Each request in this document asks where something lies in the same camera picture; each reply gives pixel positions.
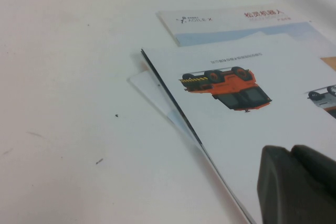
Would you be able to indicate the white Leador logistics brochure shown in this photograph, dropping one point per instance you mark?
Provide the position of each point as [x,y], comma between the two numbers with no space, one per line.
[236,129]

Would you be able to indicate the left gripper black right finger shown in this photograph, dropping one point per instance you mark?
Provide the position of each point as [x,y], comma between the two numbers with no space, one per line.
[320,171]

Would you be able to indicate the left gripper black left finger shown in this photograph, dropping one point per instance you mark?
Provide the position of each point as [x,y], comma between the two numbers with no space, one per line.
[283,195]

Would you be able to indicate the Agilex brochure with blue sky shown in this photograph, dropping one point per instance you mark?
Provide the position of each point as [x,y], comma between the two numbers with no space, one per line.
[210,30]

